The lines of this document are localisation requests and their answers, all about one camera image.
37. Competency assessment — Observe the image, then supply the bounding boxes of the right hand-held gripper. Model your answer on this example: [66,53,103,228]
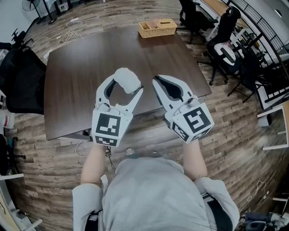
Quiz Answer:
[151,75,215,144]

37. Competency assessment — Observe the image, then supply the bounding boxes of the black chair with white cushion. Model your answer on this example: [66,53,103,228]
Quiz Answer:
[206,5,242,86]

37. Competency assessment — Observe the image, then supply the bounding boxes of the person's right forearm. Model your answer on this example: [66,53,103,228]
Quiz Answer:
[182,139,208,180]

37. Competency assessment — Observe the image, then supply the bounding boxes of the white framed wooden stool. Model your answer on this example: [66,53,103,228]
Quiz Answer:
[257,100,289,151]

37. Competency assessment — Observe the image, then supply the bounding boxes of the white floor cable bundle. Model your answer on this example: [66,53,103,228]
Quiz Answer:
[33,19,83,47]

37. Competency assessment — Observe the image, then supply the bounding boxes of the grey backpack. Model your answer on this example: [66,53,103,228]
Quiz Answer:
[240,211,289,231]

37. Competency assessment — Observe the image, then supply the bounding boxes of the person's grey sweatshirt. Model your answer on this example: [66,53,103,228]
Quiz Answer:
[72,157,240,231]

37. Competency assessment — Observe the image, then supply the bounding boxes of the black shoulder strap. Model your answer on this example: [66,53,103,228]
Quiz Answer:
[203,195,234,231]

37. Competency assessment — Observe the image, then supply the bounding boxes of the black mesh office chair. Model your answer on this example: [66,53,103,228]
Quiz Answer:
[0,48,47,115]

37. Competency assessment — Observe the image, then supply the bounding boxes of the woven wicker basket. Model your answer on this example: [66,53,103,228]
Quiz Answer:
[138,18,178,38]

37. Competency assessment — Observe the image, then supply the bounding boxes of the wooden block with rectangular slot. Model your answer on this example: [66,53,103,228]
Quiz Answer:
[157,18,177,29]

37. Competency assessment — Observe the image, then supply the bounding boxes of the thin white cable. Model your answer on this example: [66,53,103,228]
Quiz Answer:
[239,180,269,215]

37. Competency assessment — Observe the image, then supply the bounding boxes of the person's left forearm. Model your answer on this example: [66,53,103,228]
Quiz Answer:
[80,144,107,187]

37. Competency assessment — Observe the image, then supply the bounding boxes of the translucent plastic cup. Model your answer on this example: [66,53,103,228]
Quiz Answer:
[145,19,160,29]

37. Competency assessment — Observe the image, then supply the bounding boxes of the small white box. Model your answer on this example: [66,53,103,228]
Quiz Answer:
[112,67,142,94]

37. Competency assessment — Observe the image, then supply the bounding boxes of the red label water bottle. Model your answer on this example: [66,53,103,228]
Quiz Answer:
[0,110,15,130]

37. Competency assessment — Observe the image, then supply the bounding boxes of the black standing fan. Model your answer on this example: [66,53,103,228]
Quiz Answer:
[22,0,45,24]

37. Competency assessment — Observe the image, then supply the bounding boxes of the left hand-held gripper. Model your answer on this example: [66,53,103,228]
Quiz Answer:
[91,75,144,148]

